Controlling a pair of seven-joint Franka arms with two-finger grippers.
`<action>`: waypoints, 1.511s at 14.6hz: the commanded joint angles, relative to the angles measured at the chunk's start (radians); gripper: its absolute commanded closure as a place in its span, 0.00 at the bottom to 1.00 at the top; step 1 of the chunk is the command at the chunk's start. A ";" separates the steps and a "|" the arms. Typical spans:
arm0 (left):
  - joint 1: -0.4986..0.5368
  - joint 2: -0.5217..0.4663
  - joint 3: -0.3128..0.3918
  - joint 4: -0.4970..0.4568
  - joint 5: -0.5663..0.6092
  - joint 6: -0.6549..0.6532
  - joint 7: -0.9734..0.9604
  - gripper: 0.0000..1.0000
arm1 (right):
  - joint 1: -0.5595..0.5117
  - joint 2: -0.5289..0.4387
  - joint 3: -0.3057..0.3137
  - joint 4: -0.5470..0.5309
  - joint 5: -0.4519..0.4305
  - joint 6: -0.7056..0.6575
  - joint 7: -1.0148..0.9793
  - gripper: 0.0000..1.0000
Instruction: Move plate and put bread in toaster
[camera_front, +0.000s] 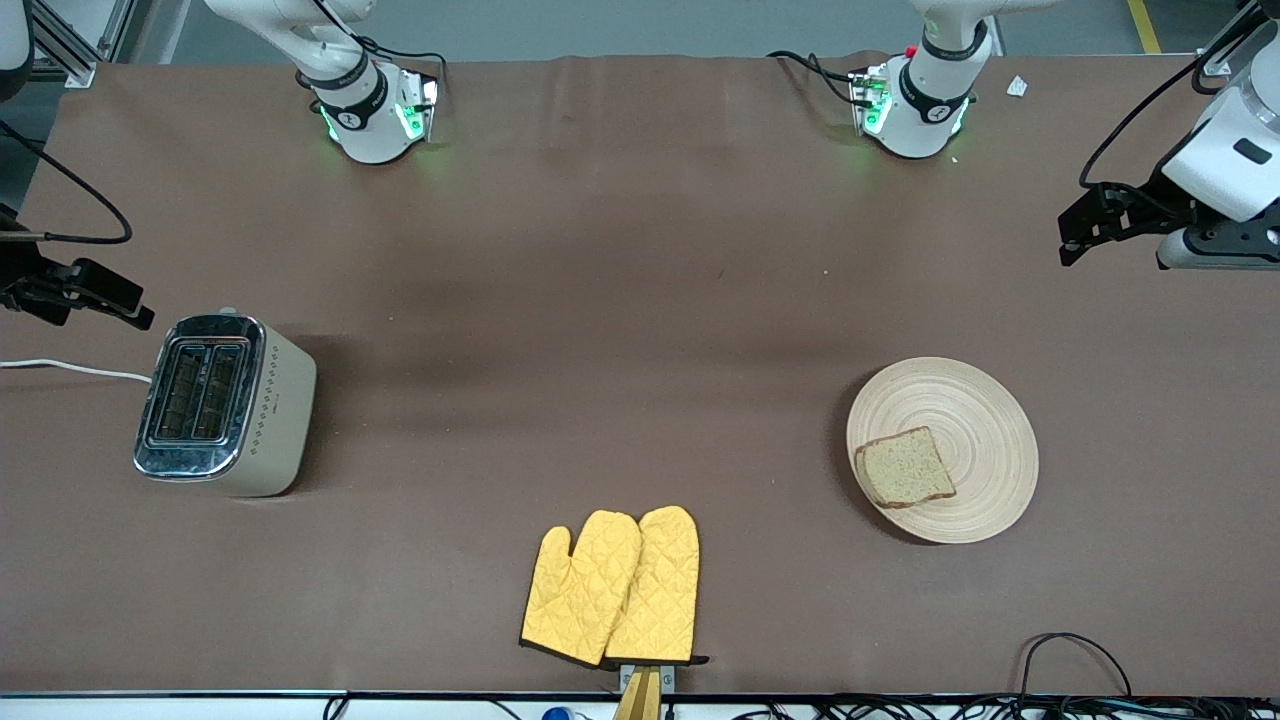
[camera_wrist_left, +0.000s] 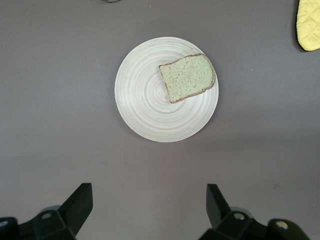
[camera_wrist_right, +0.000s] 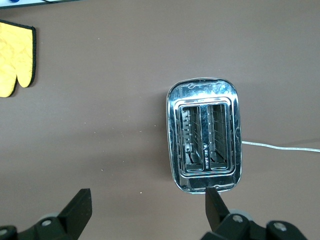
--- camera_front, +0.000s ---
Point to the blue round object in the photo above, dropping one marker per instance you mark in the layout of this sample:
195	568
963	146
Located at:
555	714

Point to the brown table mat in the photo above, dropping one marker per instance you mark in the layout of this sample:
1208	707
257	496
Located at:
640	250

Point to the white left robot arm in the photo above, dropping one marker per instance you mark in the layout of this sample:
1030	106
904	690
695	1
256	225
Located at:
925	110

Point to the small metal bracket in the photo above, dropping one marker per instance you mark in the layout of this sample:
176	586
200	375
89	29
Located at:
668	677

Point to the yellow quilted oven mitt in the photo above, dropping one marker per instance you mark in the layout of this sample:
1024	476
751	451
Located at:
662	590
585	590

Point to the white paper scrap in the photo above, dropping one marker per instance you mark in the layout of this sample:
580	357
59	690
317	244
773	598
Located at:
1017	86

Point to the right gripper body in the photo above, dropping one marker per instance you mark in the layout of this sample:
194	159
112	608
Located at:
18	268

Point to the aluminium frame profile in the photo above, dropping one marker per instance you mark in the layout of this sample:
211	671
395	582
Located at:
70	45
1222	55

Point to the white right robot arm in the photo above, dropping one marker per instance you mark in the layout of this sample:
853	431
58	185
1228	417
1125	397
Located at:
370	120

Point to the round wooden plate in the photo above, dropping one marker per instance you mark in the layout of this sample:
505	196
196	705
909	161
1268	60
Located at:
975	420

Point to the brown bread slice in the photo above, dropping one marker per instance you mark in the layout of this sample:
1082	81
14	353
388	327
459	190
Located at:
905	468

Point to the cream and chrome toaster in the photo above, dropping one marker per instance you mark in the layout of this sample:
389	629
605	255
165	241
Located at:
280	420

